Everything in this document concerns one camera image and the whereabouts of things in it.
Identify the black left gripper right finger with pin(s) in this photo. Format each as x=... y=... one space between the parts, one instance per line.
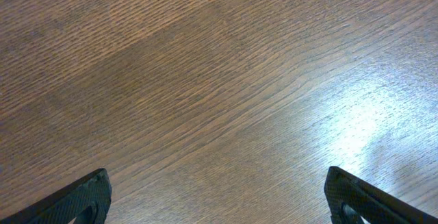
x=352 y=200

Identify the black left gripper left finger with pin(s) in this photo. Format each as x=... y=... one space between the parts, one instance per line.
x=86 y=200

